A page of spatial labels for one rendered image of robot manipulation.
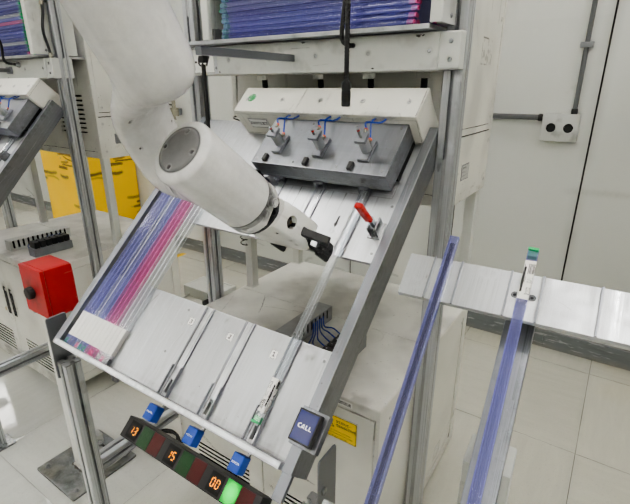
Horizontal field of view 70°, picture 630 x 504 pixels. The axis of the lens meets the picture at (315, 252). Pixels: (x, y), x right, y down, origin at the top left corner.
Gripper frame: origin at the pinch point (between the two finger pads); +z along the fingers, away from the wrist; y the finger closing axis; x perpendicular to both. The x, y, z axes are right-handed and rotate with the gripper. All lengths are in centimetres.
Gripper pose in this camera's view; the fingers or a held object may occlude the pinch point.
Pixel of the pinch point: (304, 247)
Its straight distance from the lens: 78.2
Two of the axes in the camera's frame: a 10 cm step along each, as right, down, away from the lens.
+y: -8.3, -1.9, 5.3
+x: -3.4, 9.2, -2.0
